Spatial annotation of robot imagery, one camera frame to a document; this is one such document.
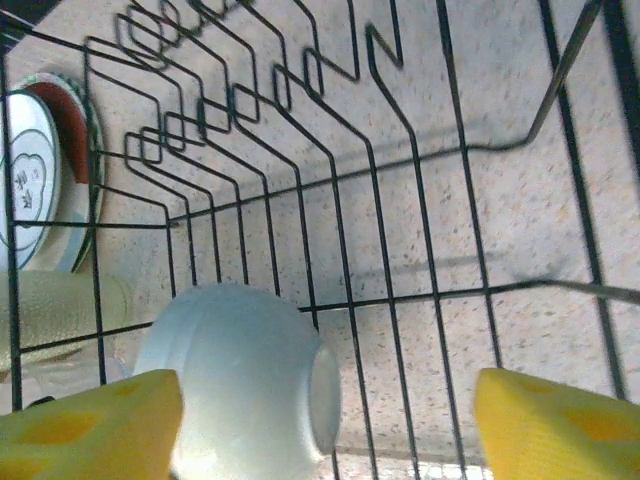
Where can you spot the white plate with green rim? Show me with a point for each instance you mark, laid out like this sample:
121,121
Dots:
27,175

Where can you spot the white ribbed ceramic bowl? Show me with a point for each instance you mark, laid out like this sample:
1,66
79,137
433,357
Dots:
240,370

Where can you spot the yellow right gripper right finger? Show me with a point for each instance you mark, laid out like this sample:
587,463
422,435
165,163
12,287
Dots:
560,430

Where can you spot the gold textured cup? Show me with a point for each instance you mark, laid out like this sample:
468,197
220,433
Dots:
60,320

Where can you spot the red grey white plate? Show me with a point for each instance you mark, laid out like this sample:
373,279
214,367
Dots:
70,130

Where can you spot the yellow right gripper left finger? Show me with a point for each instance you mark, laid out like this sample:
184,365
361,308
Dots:
85,430

